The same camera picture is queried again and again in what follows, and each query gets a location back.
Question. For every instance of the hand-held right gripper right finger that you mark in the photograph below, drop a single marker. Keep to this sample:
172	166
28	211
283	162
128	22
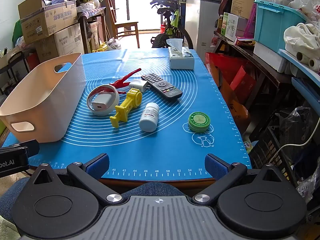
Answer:
215	167

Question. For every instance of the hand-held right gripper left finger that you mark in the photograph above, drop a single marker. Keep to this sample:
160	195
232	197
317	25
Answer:
98	167

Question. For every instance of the white tape roll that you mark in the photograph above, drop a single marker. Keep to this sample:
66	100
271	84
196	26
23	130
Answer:
105	111

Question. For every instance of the beige plastic basket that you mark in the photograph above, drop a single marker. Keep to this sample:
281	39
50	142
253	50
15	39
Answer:
37	100

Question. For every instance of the yellow plastic tool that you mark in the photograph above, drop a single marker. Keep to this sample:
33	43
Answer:
125	107

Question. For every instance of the person's denim trousers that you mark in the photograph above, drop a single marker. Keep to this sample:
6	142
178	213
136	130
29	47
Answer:
15	192

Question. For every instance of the green round tin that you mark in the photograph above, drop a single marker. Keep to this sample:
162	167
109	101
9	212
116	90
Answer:
198	121

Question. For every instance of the blue silicone mat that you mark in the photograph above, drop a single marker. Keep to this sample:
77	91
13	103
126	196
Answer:
162	150

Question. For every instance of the black plastic crate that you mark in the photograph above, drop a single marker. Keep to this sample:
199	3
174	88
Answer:
270	152

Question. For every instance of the white charger block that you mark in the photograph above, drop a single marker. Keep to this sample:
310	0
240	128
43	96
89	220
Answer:
101	101

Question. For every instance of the white pill bottle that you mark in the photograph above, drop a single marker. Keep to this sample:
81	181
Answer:
148	120

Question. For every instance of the white charger with prongs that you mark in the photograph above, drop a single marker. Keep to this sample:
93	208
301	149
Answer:
137	83

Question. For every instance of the red plastic clip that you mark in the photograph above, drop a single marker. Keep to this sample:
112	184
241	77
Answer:
125	78

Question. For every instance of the black metal cart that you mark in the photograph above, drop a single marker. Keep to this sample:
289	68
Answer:
15	62

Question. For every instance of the black remote control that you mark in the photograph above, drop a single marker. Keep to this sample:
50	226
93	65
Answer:
162	85

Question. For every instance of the red paper bags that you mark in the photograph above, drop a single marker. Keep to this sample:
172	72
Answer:
230	70

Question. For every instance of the dark wooden side table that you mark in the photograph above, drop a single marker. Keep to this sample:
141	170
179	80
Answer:
270	77

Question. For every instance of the white tissue box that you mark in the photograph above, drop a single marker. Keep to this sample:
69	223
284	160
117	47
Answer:
181	60

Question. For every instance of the white foam box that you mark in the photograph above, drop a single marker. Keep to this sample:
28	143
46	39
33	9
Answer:
268	55

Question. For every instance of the grey plastic bag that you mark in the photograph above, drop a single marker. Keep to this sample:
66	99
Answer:
113	43

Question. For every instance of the white-sided cardboard box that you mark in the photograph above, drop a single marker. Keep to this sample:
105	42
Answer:
68	40

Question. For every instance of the green and white carton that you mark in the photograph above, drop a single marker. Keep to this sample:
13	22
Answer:
231	26

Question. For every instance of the open cardboard box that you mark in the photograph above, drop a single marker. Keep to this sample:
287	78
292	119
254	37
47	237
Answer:
47	22

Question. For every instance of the wooden chair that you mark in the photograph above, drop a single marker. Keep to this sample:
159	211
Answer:
125	26

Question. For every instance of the green and black bicycle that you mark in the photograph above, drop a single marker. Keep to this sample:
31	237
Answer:
172	27

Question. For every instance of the red bucket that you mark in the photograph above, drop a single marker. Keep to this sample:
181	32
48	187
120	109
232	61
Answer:
163	27

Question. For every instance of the teal plastic storage bin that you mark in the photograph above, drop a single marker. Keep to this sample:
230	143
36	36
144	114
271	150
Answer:
272	27

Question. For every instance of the white cloth bag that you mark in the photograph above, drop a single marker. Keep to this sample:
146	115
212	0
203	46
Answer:
302	37

